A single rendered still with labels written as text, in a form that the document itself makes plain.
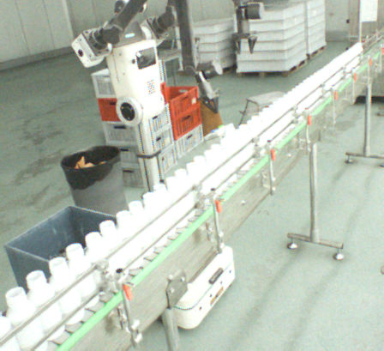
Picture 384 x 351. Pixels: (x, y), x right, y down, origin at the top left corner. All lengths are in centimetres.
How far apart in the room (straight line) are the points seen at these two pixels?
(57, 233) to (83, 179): 134
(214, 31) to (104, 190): 586
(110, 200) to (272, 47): 541
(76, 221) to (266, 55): 658
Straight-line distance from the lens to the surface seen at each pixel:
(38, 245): 176
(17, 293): 103
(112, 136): 403
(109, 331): 119
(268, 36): 797
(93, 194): 316
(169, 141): 432
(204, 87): 188
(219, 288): 254
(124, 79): 206
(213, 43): 858
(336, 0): 1166
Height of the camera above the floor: 171
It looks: 22 degrees down
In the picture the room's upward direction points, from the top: 8 degrees counter-clockwise
